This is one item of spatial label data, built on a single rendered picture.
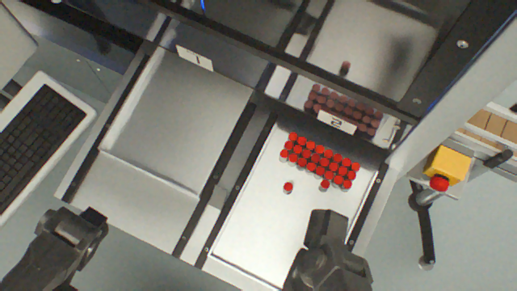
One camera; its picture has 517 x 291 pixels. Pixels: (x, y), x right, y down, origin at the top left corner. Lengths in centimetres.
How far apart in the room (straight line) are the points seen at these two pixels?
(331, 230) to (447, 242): 142
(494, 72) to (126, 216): 86
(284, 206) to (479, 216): 118
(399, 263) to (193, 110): 116
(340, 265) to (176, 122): 68
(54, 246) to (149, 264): 141
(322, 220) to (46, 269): 42
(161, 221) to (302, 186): 33
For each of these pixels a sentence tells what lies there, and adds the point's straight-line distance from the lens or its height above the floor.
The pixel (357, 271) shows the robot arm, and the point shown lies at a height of 134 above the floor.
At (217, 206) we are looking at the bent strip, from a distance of 131.
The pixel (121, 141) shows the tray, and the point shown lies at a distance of 139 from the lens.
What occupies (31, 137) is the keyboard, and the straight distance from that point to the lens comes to 151.
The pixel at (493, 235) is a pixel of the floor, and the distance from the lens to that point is 237.
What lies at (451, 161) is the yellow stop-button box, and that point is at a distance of 125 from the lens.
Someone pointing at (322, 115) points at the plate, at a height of 102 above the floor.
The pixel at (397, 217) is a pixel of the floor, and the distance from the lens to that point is 226.
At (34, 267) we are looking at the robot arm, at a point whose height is 143.
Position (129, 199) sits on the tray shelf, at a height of 88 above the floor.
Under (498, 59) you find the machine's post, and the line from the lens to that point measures 80.
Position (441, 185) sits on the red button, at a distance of 125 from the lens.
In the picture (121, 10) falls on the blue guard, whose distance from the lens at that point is 126.
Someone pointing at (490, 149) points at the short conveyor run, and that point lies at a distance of 139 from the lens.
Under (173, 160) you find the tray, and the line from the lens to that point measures 135.
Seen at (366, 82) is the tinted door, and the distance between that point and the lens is 102.
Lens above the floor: 218
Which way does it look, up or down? 75 degrees down
